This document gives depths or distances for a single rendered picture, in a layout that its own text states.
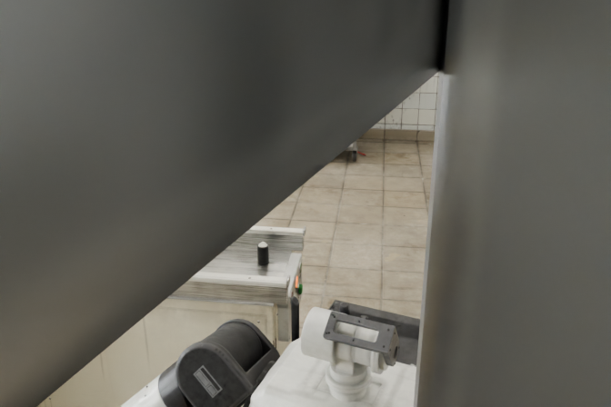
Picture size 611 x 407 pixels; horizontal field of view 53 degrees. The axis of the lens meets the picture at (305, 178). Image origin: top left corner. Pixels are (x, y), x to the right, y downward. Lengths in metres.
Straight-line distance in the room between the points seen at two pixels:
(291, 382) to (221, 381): 0.11
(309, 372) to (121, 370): 0.96
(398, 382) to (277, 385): 0.17
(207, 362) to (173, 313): 0.71
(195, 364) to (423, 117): 4.92
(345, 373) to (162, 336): 0.91
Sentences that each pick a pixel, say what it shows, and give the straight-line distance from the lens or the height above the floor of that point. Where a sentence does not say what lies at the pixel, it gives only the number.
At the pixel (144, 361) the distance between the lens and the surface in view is 1.76.
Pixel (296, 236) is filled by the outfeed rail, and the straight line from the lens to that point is 1.79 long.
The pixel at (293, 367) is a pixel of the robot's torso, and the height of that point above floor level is 1.11.
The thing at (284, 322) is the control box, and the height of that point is 0.76.
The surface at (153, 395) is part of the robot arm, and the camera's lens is 1.04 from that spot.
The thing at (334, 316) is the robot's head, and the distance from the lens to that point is 0.81.
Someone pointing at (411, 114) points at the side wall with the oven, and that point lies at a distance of 5.71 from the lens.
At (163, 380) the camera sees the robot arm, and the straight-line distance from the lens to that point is 1.03.
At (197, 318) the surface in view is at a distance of 1.63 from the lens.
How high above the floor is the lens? 1.67
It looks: 21 degrees down
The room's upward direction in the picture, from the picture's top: straight up
